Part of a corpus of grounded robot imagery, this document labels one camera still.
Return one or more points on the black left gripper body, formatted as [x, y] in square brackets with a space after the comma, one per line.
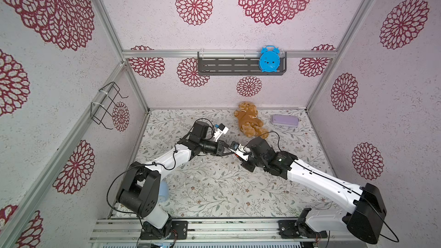
[212, 147]

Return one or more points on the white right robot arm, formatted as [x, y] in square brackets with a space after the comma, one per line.
[361, 212]

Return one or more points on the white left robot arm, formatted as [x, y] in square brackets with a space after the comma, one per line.
[140, 187]

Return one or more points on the brown teddy bear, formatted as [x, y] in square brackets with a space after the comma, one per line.
[248, 121]

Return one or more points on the purple rectangular case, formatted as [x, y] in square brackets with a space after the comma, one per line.
[285, 120]

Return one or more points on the light blue cup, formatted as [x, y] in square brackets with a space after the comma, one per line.
[163, 194]

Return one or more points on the blue alarm clock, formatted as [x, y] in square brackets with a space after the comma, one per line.
[269, 60]

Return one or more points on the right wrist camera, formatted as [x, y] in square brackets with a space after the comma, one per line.
[240, 150]

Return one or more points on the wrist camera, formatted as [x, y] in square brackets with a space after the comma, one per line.
[219, 131]
[240, 150]

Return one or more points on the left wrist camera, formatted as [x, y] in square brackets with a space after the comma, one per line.
[219, 131]

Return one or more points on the grey wall shelf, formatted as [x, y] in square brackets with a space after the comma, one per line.
[235, 66]

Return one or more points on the black wire wall basket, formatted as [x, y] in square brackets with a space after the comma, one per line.
[101, 109]

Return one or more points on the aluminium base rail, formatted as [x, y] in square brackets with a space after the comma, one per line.
[217, 230]

